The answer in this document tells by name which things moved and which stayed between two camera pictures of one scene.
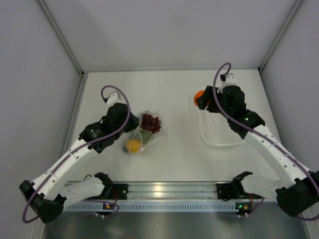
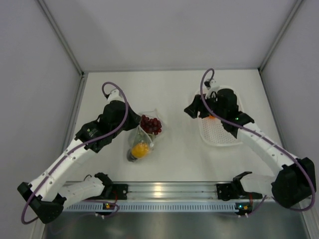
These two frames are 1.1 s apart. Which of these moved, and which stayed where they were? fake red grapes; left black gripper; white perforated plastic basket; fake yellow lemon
Moved: fake yellow lemon
Stayed: fake red grapes; left black gripper; white perforated plastic basket
